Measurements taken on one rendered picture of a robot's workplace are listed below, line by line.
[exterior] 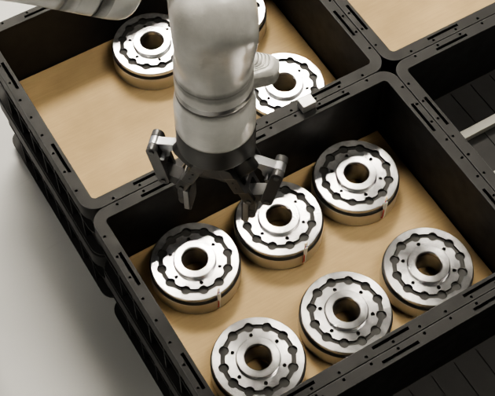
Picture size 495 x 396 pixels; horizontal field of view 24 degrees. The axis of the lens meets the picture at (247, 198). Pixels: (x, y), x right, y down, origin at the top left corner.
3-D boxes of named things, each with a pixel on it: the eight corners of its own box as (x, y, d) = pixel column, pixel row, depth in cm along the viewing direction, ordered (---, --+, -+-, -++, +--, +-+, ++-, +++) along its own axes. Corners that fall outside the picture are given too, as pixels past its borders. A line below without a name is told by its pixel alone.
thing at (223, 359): (241, 422, 120) (241, 419, 119) (194, 346, 124) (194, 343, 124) (322, 375, 123) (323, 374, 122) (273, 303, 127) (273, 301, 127)
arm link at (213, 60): (261, 130, 98) (248, 50, 103) (264, 11, 85) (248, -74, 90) (180, 138, 98) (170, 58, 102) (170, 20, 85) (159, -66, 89)
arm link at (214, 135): (281, 67, 108) (284, 23, 103) (254, 163, 103) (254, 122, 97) (188, 49, 109) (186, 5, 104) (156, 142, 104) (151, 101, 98)
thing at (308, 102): (302, 114, 132) (303, 108, 131) (296, 105, 132) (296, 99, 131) (316, 107, 132) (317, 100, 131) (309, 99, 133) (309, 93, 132)
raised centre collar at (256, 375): (250, 388, 121) (250, 386, 121) (226, 352, 124) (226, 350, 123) (289, 366, 123) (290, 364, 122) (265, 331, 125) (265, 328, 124)
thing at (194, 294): (177, 318, 126) (177, 316, 126) (134, 250, 131) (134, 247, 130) (255, 276, 129) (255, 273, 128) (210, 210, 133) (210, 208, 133)
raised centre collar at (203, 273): (186, 287, 128) (186, 285, 127) (165, 254, 130) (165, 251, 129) (224, 267, 129) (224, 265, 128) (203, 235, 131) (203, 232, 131)
